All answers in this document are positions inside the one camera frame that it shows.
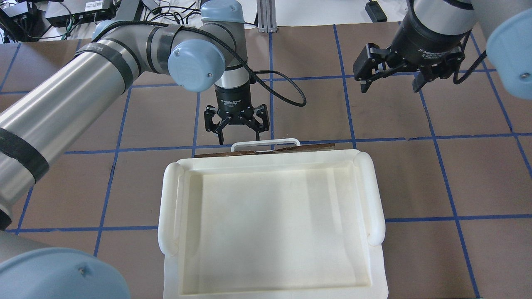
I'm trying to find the aluminium frame post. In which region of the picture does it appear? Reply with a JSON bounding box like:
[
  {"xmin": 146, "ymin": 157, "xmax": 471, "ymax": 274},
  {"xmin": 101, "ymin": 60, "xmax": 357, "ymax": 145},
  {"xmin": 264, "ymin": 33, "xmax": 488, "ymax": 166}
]
[{"xmin": 256, "ymin": 0, "xmax": 278, "ymax": 33}]

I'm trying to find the white plastic tray bin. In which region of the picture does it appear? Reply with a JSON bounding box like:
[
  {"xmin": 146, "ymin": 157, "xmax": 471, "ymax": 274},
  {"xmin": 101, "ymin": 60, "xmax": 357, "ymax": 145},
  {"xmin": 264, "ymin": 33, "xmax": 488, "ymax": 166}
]
[{"xmin": 158, "ymin": 149, "xmax": 388, "ymax": 299}]

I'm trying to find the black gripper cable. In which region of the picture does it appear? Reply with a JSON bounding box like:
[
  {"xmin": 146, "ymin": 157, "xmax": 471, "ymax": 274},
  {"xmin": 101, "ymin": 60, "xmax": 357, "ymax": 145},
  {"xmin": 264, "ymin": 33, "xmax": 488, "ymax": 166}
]
[{"xmin": 91, "ymin": 20, "xmax": 307, "ymax": 108}]

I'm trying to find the wooden drawer with white handle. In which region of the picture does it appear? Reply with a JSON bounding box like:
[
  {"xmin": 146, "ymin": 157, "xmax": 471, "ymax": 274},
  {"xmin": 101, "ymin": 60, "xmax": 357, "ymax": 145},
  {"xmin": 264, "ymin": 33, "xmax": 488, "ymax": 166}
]
[{"xmin": 194, "ymin": 138, "xmax": 336, "ymax": 158}]

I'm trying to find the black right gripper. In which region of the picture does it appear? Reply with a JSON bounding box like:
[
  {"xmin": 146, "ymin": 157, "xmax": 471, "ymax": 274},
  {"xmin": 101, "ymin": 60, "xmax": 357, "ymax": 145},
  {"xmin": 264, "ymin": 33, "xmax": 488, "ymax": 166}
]
[{"xmin": 352, "ymin": 8, "xmax": 466, "ymax": 93}]

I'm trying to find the black power adapter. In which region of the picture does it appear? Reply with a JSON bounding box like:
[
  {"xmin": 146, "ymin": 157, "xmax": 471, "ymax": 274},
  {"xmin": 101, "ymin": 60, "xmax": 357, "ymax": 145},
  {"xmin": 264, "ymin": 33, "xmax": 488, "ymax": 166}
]
[{"xmin": 365, "ymin": 0, "xmax": 387, "ymax": 23}]

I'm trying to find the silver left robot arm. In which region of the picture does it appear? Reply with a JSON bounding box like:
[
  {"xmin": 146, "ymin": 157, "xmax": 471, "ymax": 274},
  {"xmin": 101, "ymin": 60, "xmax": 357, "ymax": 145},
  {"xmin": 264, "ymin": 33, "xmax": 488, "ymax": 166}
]
[{"xmin": 0, "ymin": 0, "xmax": 253, "ymax": 230}]

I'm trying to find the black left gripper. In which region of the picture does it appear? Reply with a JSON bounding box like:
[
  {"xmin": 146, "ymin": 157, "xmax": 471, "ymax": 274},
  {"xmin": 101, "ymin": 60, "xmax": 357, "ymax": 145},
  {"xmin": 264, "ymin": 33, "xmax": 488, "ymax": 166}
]
[{"xmin": 204, "ymin": 85, "xmax": 270, "ymax": 145}]

